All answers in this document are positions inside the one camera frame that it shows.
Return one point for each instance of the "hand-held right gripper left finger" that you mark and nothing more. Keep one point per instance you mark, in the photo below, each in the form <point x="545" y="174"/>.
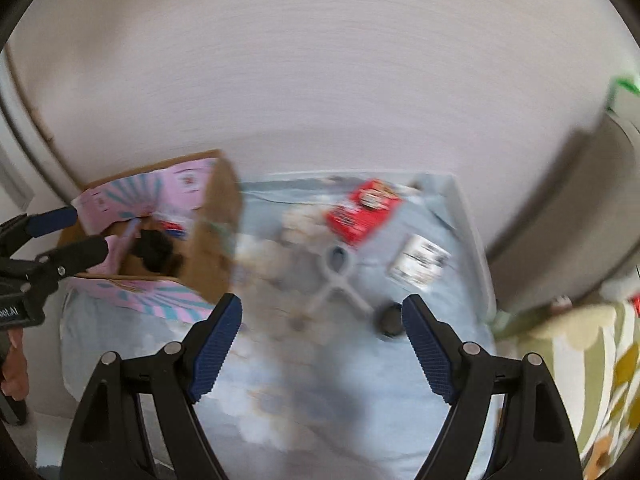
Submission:
<point x="217" y="347"/>

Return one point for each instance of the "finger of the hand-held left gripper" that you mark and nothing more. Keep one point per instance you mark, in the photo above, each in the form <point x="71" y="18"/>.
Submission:
<point x="52" y="221"/>
<point x="75" y="255"/>

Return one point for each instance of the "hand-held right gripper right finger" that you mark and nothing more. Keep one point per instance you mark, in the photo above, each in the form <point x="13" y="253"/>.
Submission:
<point x="430" y="350"/>

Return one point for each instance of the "black scrunchie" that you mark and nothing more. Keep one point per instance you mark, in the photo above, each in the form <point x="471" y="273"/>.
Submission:
<point x="155" y="250"/>

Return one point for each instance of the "pink teal cardboard box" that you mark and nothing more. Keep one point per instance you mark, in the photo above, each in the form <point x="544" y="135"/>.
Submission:
<point x="215" y="260"/>

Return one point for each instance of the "white tripod stand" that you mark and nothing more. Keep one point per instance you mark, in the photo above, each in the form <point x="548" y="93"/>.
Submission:
<point x="336" y="272"/>

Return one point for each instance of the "person's left hand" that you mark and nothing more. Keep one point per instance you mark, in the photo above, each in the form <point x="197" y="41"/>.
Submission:
<point x="15" y="370"/>

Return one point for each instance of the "white wardrobe door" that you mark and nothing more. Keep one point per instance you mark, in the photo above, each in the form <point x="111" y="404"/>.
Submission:
<point x="42" y="200"/>

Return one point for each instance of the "small dark round jar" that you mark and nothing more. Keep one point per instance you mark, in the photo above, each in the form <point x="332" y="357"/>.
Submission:
<point x="389" y="321"/>

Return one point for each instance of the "blue floral cloth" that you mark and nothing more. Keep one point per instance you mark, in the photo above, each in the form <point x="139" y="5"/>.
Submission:
<point x="300" y="385"/>

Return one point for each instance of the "white black printed carton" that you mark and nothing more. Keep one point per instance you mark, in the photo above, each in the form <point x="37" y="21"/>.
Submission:
<point x="417" y="260"/>

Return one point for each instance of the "red printed carton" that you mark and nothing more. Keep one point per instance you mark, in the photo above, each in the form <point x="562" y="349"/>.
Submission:
<point x="362" y="210"/>

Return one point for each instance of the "green yellow floral blanket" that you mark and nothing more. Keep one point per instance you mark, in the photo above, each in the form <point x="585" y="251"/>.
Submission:
<point x="600" y="360"/>

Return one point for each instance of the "grey cushion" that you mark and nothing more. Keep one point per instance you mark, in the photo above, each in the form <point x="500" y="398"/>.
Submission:
<point x="565" y="210"/>

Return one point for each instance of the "white plush toy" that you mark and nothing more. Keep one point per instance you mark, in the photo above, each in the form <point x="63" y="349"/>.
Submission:
<point x="620" y="285"/>

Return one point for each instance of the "small red patterned item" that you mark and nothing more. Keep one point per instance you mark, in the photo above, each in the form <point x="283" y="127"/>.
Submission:
<point x="636" y="306"/>

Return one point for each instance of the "green tissue pack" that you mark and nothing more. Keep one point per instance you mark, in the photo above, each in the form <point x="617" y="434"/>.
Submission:
<point x="625" y="85"/>

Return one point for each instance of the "white door frame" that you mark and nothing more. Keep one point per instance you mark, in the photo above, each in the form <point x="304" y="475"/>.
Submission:
<point x="25" y="125"/>

